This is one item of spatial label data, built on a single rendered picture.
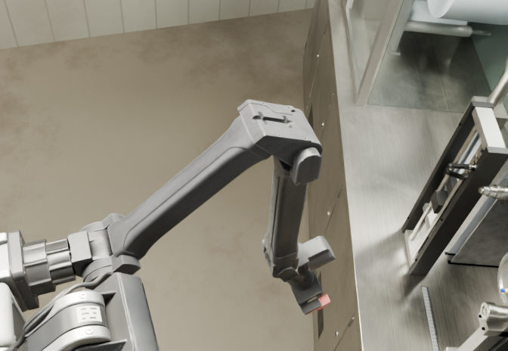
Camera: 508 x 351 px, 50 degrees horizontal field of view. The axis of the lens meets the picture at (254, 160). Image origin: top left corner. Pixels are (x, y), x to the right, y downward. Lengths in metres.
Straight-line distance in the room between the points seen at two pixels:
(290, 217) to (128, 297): 0.46
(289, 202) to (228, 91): 2.44
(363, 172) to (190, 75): 1.84
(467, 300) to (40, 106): 2.50
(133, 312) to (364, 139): 1.45
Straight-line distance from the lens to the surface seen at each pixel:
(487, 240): 1.65
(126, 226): 0.90
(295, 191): 0.92
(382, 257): 1.66
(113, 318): 0.59
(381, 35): 1.85
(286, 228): 1.02
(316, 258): 1.19
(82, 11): 3.65
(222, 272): 2.57
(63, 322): 0.57
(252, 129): 0.77
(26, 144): 3.14
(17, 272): 0.89
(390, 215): 1.75
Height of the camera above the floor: 2.25
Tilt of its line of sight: 49 degrees down
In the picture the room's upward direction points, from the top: 8 degrees clockwise
